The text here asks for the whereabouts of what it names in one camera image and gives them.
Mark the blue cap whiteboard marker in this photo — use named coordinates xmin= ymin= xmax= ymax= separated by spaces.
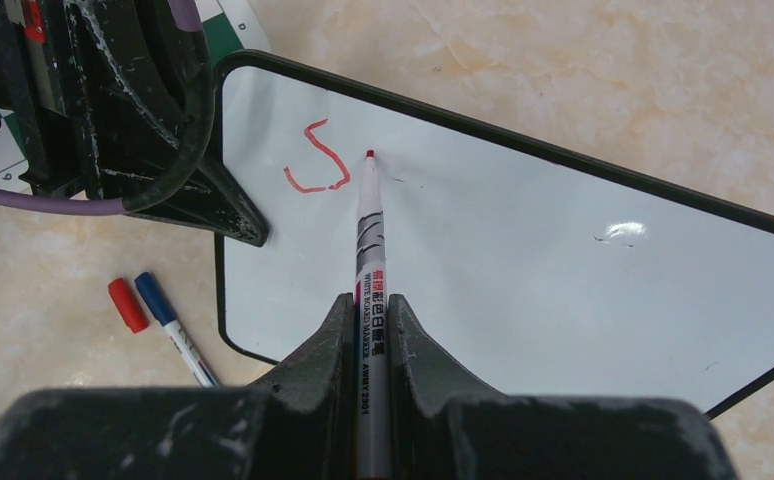
xmin=134 ymin=272 xmax=221 ymax=387

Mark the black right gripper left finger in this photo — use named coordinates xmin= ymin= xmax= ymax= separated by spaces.
xmin=0 ymin=293 xmax=354 ymax=479

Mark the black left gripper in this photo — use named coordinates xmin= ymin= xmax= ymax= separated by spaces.
xmin=0 ymin=1 xmax=270 ymax=246

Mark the white whiteboard black frame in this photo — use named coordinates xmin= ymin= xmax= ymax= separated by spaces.
xmin=216 ymin=51 xmax=774 ymax=416

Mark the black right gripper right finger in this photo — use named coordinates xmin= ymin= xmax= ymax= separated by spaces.
xmin=388 ymin=294 xmax=737 ymax=479

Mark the green white chess mat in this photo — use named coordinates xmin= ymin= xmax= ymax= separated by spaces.
xmin=0 ymin=0 xmax=272 ymax=222

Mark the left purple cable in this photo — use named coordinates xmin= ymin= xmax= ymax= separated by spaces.
xmin=0 ymin=0 xmax=217 ymax=217

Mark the red marker cap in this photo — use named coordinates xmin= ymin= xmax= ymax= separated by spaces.
xmin=107 ymin=277 xmax=149 ymax=333

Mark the red whiteboard marker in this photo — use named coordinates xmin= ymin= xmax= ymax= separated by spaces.
xmin=354 ymin=150 xmax=393 ymax=479

